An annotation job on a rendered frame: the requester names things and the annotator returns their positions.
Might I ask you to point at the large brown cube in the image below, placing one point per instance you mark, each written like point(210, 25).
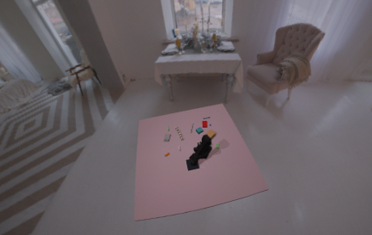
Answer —
point(211, 134)

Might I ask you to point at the teal block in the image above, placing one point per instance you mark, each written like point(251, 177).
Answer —
point(199, 130)

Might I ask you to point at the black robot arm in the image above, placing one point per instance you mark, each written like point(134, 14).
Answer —
point(203, 150)

